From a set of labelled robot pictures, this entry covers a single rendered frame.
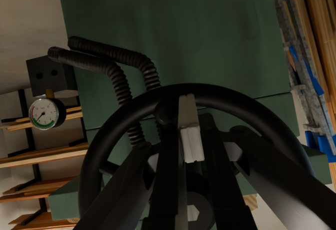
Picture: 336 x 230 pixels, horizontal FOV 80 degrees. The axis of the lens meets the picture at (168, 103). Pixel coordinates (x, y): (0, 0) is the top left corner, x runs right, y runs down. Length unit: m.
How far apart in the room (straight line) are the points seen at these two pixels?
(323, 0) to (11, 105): 4.22
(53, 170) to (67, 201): 3.35
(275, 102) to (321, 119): 0.88
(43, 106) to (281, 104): 0.46
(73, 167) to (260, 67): 3.44
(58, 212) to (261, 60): 0.55
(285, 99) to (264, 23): 0.16
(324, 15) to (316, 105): 0.68
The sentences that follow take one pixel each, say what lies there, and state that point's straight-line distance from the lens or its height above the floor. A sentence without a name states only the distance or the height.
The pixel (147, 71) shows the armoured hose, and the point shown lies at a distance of 0.30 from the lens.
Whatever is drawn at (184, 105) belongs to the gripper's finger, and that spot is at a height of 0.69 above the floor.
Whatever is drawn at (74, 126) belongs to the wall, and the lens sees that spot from 3.51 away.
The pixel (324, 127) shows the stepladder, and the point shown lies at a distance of 1.33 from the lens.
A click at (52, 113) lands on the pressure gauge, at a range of 0.45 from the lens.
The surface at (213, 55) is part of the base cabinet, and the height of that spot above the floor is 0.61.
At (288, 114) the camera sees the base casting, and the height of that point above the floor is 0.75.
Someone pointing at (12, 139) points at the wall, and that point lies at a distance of 4.31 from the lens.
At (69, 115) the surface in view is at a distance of 2.93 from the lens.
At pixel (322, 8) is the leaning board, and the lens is 1.76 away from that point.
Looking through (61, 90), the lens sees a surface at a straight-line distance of 0.47.
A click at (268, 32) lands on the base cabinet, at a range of 0.47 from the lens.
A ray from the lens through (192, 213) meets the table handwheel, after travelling 0.25.
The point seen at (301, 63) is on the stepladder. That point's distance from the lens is 1.28.
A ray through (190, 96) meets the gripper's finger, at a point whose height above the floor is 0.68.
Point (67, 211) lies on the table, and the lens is 0.57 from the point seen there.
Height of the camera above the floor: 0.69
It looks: level
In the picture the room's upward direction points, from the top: 169 degrees clockwise
